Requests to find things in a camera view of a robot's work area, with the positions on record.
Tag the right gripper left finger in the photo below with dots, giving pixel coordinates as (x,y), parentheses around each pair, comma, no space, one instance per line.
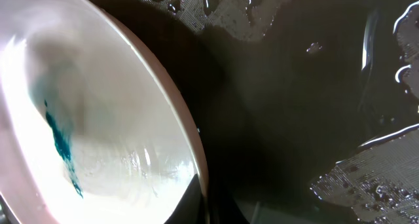
(191,207)

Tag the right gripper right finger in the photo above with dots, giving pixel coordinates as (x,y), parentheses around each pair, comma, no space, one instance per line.
(222,207)

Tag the white plate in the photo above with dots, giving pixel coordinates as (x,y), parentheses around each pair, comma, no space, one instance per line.
(93,129)

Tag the dark grey serving tray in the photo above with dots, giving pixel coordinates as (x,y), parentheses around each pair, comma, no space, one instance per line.
(307,109)

